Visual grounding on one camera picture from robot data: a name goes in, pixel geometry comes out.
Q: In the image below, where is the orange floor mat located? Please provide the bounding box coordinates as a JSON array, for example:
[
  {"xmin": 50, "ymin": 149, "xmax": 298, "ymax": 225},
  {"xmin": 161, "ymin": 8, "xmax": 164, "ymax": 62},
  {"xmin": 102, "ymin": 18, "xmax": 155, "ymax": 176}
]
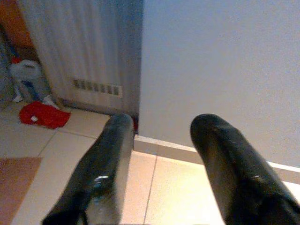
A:
[{"xmin": 0, "ymin": 156, "xmax": 43, "ymax": 225}]

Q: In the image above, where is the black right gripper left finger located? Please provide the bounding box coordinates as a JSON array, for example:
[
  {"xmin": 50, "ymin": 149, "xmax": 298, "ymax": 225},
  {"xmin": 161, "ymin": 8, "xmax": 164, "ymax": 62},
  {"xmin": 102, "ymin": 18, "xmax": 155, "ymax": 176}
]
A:
[{"xmin": 41, "ymin": 113, "xmax": 135, "ymax": 225}]

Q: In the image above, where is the white ribbed door with vent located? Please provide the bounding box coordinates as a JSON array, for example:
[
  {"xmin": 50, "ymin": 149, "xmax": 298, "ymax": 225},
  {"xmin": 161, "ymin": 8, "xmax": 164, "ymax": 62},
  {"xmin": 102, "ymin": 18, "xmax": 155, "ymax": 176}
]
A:
[{"xmin": 17, "ymin": 0, "xmax": 144, "ymax": 118}]

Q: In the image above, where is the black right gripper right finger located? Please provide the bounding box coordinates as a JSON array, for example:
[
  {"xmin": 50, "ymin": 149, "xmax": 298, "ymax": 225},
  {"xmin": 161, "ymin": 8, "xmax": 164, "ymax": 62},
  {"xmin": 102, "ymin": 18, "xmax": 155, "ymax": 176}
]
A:
[{"xmin": 190, "ymin": 113, "xmax": 300, "ymax": 225}]

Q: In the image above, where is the red cloth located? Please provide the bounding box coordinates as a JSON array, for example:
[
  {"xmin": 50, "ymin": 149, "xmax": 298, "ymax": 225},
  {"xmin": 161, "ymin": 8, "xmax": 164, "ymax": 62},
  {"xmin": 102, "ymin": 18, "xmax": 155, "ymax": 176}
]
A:
[{"xmin": 18, "ymin": 101, "xmax": 72, "ymax": 130}]

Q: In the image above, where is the white plastic bag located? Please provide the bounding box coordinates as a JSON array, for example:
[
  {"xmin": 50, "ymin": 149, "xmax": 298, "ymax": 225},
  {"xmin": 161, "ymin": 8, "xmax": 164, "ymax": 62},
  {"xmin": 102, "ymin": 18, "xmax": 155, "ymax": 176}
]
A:
[{"xmin": 9, "ymin": 59, "xmax": 43, "ymax": 100}]

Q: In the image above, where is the orange wooden panel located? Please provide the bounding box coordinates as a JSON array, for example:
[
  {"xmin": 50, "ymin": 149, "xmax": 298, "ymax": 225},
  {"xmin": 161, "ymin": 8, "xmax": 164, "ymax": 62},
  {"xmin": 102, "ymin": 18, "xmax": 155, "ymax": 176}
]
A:
[{"xmin": 0, "ymin": 0, "xmax": 36, "ymax": 51}]

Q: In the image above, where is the white baseboard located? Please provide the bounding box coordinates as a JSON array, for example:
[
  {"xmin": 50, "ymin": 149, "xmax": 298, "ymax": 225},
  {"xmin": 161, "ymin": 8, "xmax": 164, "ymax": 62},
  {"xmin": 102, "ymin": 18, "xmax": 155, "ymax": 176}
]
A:
[{"xmin": 133, "ymin": 135, "xmax": 300, "ymax": 186}]

